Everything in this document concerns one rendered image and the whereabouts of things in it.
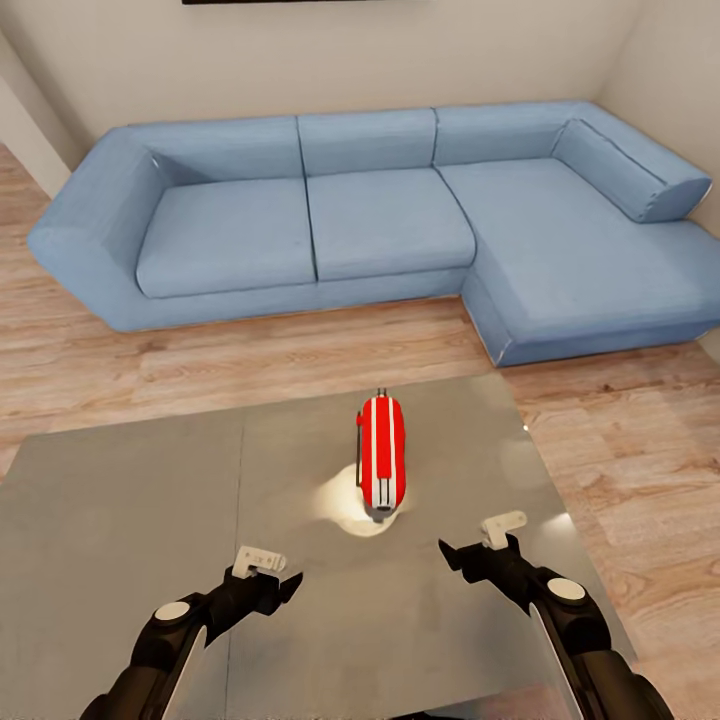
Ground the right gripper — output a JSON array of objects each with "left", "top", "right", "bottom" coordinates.
[{"left": 439, "top": 534, "right": 526, "bottom": 596}]

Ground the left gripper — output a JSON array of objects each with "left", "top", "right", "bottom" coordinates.
[{"left": 212, "top": 565, "right": 303, "bottom": 631}]

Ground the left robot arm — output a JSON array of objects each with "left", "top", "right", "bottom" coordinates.
[{"left": 79, "top": 545, "right": 303, "bottom": 720}]

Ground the radio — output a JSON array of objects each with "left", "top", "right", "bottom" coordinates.
[{"left": 356, "top": 388, "right": 406, "bottom": 511}]

